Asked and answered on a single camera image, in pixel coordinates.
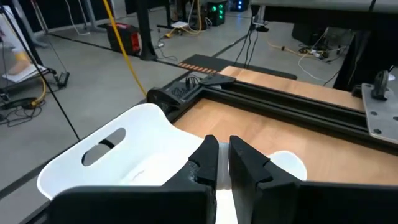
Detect black right base cables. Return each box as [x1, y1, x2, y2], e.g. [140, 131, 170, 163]
[233, 18, 268, 68]

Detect black metal post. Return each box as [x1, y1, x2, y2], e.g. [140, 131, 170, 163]
[136, 0, 159, 62]

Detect yellow hanging cable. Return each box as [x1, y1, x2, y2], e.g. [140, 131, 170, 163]
[102, 0, 147, 97]

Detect black desk support bar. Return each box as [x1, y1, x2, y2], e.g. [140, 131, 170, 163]
[332, 30, 398, 93]

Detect yellow floor cable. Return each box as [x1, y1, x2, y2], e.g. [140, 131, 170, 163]
[164, 0, 203, 39]

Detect white plastic bin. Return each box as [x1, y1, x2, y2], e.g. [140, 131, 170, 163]
[36, 103, 308, 224]

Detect black computer green lights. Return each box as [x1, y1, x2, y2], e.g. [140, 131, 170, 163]
[206, 1, 228, 27]

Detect red black equipment case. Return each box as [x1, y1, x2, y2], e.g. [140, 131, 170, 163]
[106, 22, 141, 56]

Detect grey metal table legs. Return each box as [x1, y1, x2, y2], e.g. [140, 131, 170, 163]
[12, 0, 108, 47]

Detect black power brick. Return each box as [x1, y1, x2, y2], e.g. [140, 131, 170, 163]
[57, 71, 71, 88]

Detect white board stand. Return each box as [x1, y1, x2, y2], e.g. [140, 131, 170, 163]
[0, 4, 58, 94]

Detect black orange-striped floor mat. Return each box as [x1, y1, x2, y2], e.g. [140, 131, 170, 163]
[177, 54, 298, 81]

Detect black aluminium table frame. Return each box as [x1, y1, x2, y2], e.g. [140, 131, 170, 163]
[146, 73, 398, 156]

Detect grey metal arm base plate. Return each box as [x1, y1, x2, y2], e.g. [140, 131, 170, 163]
[361, 82, 398, 144]

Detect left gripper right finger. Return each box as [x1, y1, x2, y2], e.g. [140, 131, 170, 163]
[228, 135, 398, 224]

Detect black hanging cable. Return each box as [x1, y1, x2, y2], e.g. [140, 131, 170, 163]
[0, 4, 116, 150]

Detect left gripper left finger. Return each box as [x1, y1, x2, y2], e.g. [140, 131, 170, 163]
[48, 134, 220, 224]

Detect floor power strip cables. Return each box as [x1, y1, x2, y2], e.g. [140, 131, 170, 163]
[267, 27, 343, 82]

